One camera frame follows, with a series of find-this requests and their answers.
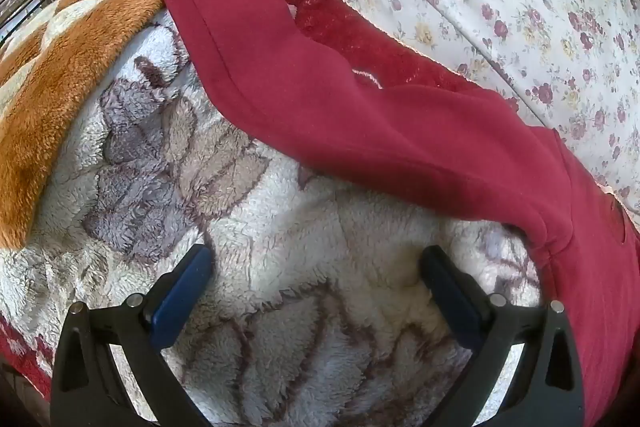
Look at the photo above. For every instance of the orange and cream plush blanket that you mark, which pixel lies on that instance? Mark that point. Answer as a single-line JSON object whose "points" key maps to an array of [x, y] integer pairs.
{"points": [[50, 107]]}

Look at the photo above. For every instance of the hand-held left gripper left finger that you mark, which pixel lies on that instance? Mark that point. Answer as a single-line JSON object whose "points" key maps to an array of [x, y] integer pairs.
{"points": [[180, 297]]}

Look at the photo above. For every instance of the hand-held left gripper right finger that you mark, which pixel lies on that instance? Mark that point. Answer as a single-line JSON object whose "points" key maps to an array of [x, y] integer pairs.
{"points": [[452, 297]]}

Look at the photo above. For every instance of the fluffy white red floral blanket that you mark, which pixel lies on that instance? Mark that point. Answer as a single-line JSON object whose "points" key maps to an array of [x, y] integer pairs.
{"points": [[300, 232]]}

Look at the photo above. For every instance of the dark red small garment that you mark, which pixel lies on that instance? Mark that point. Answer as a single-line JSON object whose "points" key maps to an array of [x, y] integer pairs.
{"points": [[350, 117]]}

